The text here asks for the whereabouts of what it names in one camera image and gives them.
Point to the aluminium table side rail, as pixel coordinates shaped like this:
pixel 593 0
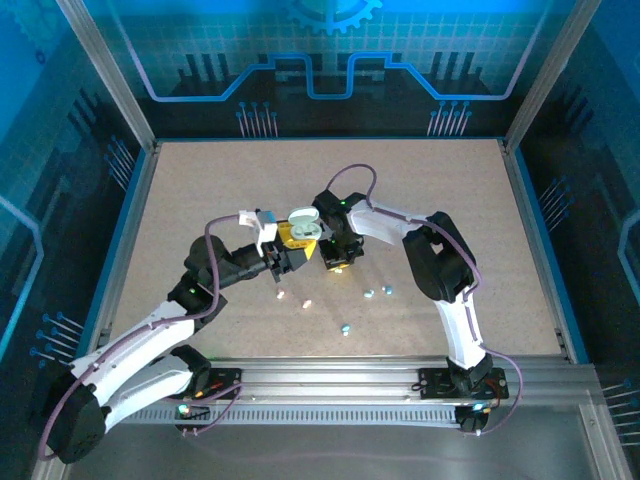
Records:
pixel 129 225
pixel 534 235

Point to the aluminium frame post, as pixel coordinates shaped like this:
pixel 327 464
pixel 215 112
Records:
pixel 110 75
pixel 546 75

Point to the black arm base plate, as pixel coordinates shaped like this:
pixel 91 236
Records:
pixel 225 376
pixel 432 385

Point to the light blue earbud charging case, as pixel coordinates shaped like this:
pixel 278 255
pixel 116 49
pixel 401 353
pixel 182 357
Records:
pixel 305 225

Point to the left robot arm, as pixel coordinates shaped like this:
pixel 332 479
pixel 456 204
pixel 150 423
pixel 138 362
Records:
pixel 140 330

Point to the small LED controller board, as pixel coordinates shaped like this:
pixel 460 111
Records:
pixel 472 415
pixel 187 411

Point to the grey metal sheet panel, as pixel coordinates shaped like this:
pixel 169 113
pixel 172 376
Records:
pixel 325 455

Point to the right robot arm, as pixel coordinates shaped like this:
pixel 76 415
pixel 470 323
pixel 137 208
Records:
pixel 440 260

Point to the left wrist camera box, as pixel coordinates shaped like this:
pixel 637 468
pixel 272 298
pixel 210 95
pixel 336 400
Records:
pixel 265 227

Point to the aluminium mounting beam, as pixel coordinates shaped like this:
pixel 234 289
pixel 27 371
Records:
pixel 325 377

